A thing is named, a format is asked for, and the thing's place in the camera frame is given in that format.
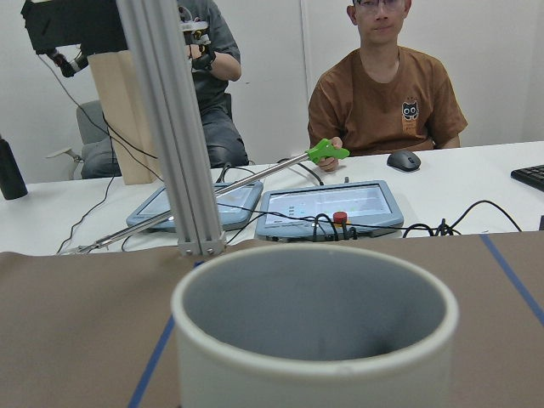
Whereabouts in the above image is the black water bottle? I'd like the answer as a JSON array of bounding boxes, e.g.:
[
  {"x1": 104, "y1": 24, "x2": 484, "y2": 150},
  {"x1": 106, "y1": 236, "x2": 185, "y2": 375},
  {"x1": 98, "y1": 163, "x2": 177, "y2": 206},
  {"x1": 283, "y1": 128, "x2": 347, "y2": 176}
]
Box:
[{"x1": 1, "y1": 138, "x2": 28, "y2": 200}]

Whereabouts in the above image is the person in brown shirt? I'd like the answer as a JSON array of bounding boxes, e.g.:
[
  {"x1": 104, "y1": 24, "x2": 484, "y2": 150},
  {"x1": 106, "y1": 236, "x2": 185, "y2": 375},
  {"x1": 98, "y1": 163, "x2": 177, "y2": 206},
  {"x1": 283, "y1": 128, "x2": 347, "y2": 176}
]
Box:
[{"x1": 308, "y1": 1, "x2": 468, "y2": 156}]

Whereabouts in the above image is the person in grey clothes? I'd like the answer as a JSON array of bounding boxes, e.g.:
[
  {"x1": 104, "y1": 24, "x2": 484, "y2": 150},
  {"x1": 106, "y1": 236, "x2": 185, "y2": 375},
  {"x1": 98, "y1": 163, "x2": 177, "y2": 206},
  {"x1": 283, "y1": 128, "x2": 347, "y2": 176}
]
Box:
[{"x1": 80, "y1": 0, "x2": 250, "y2": 179}]

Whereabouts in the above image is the black keyboard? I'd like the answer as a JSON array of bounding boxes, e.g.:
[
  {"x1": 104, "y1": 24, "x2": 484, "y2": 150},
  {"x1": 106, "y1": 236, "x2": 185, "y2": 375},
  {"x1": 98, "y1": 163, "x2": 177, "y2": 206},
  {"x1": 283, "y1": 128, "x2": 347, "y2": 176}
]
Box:
[{"x1": 510, "y1": 165, "x2": 544, "y2": 191}]

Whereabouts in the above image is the green handled reacher grabber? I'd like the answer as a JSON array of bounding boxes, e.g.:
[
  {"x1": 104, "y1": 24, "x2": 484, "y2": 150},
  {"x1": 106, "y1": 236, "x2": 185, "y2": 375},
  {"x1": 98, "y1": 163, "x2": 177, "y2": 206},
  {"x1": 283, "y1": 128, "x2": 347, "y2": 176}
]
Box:
[{"x1": 59, "y1": 138, "x2": 350, "y2": 256}]

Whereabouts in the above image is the white mug grey inside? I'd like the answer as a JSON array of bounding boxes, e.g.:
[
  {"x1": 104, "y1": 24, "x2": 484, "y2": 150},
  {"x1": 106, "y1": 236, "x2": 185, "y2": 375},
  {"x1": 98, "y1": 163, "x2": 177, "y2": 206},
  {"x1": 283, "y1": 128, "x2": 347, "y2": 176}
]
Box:
[{"x1": 171, "y1": 244, "x2": 459, "y2": 407}]

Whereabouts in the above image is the black computer mouse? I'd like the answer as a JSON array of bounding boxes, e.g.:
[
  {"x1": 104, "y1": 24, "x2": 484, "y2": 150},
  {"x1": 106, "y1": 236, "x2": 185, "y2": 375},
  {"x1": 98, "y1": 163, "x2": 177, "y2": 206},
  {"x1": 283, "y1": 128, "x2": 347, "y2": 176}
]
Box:
[{"x1": 387, "y1": 150, "x2": 421, "y2": 173}]

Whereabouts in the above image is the teach pendant with red button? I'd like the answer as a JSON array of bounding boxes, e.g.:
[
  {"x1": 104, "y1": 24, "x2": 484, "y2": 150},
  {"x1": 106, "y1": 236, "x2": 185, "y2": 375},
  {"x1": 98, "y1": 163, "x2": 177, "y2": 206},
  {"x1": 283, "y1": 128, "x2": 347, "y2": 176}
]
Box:
[{"x1": 255, "y1": 180, "x2": 404, "y2": 241}]

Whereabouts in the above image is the aluminium frame post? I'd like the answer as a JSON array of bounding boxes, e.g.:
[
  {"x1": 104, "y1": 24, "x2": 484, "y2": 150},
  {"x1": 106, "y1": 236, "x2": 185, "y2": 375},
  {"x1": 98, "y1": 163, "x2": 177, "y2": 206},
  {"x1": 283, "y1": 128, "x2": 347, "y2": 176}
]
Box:
[{"x1": 117, "y1": 1, "x2": 224, "y2": 256}]

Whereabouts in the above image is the wooden board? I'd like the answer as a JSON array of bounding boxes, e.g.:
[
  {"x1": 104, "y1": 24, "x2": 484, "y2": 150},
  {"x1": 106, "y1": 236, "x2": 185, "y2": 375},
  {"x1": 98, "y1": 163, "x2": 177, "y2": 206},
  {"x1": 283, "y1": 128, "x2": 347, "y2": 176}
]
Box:
[{"x1": 88, "y1": 50, "x2": 161, "y2": 184}]

